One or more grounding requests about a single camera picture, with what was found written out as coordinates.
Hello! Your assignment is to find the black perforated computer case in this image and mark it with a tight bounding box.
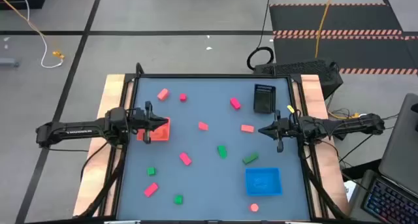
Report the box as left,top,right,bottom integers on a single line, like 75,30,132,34
253,59,344,100

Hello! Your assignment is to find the black plastic bin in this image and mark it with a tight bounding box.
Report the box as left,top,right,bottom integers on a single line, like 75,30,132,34
253,84,277,114

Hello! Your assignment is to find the dark green block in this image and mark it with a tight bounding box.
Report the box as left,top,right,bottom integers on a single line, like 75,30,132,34
242,152,260,165

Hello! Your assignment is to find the white cable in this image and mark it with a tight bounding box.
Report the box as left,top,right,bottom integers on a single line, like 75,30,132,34
18,0,65,69

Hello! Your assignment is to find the black striped floor mat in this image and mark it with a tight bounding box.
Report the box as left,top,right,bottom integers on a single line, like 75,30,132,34
268,3,418,76

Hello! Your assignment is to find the orange plastic bin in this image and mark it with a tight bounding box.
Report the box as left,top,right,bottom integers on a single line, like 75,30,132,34
136,117,171,142

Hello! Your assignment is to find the grey floor object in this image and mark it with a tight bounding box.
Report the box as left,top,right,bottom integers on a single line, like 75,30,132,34
0,57,21,68

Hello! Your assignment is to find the yellow cable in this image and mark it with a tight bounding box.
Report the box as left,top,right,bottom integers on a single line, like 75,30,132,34
0,0,60,55
314,0,336,59

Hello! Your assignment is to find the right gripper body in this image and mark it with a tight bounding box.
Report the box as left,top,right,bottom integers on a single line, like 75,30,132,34
275,109,300,153

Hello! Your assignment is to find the grey laptop with lit keyboard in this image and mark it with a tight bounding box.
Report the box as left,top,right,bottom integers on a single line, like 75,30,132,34
347,93,418,224

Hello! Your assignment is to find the white paper sheet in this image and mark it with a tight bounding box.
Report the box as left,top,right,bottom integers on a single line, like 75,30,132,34
342,180,357,202

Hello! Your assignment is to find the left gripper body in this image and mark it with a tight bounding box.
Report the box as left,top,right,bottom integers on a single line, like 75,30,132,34
129,101,155,145

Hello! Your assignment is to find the wooden side board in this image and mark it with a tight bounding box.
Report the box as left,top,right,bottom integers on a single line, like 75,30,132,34
72,74,135,217
292,74,350,218

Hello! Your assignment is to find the black coiled cable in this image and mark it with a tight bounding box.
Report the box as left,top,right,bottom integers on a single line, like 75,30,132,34
246,0,276,71

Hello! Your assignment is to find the blue plastic bin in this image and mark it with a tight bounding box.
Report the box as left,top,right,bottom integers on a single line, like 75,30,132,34
245,167,283,197

